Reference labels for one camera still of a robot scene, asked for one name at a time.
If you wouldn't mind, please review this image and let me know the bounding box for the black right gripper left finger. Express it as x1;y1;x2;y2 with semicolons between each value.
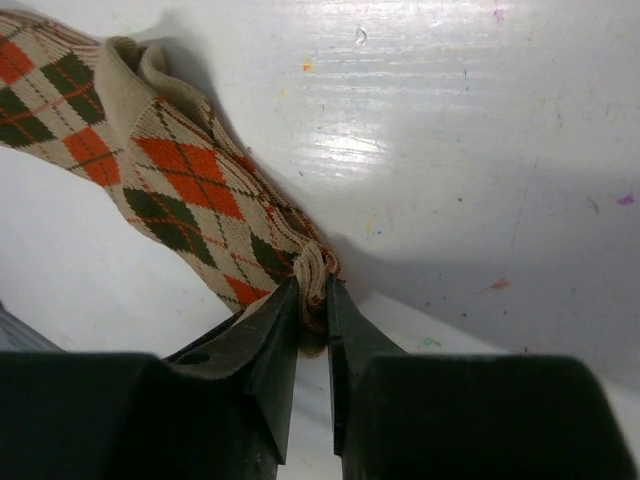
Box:
1;279;299;479

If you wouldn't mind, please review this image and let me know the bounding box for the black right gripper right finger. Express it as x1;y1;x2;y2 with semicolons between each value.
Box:
326;277;639;479

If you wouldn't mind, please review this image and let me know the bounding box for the tan orange argyle sock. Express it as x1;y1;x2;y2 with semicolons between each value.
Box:
1;10;340;357

